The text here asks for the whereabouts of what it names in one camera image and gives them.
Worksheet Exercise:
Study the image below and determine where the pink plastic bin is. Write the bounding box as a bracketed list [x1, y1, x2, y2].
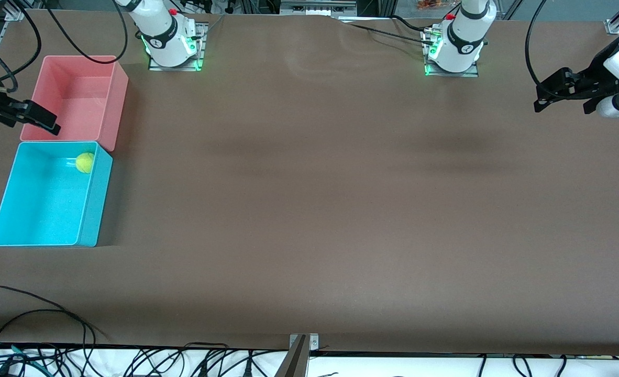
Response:
[20, 55, 129, 152]

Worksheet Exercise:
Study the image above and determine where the blue plastic bin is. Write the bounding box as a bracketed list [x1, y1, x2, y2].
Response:
[0, 141, 114, 248]

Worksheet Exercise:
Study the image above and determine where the grey metal bar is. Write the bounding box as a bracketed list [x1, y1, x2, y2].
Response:
[274, 335, 310, 377]

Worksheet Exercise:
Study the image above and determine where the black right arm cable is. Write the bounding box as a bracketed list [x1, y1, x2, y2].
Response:
[41, 0, 128, 64]
[0, 0, 42, 95]

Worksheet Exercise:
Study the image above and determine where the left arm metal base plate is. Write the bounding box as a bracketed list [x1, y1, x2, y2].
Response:
[424, 29, 480, 78]

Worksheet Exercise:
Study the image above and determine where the black base power cable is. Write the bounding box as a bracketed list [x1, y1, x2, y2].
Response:
[391, 16, 436, 33]
[338, 20, 438, 48]

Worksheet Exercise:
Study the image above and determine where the aluminium rail with sockets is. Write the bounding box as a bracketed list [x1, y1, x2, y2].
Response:
[280, 0, 358, 16]

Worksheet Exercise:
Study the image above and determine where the metal table edge bracket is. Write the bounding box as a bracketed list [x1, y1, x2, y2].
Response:
[289, 334, 320, 351]

